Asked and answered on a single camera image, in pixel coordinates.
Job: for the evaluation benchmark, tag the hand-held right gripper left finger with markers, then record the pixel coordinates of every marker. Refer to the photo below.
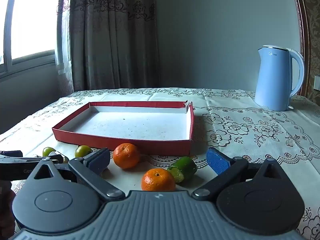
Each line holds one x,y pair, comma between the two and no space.
100,160

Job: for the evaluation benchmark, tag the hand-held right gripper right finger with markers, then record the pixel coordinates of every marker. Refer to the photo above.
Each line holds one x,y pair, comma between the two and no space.
217,162

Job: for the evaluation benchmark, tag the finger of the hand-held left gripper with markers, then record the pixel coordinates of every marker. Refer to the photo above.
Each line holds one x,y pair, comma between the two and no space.
30,159
11,153

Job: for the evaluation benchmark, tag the small green round fruit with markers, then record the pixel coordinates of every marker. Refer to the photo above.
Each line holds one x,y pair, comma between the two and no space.
47,151
81,151

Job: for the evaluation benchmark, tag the orange mandarin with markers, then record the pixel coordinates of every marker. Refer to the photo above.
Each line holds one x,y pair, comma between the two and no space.
158,180
126,155

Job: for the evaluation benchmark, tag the green cucumber piece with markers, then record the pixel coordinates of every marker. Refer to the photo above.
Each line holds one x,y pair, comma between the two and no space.
185,168

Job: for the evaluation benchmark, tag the red cardboard box tray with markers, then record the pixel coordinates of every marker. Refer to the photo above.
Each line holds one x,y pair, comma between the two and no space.
137,125

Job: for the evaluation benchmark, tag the person's left hand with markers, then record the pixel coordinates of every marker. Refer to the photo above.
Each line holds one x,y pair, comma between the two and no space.
5,210

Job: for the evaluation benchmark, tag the light blue electric kettle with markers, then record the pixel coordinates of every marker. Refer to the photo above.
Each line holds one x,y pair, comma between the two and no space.
273,80

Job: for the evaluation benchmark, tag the sheer embroidered curtain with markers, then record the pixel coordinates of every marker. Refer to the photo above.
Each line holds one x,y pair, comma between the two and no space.
65,55

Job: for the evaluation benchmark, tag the brown patterned curtain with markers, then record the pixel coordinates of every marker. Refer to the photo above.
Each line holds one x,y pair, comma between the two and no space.
112,42

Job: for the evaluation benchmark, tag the wooden framed patterned panel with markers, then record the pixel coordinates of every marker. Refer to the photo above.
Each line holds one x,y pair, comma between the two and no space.
311,30

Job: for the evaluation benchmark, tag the white wall socket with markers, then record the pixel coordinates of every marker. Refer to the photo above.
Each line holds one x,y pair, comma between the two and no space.
317,82

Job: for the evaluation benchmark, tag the window with grey frame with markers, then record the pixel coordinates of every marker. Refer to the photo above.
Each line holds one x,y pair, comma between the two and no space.
32,17

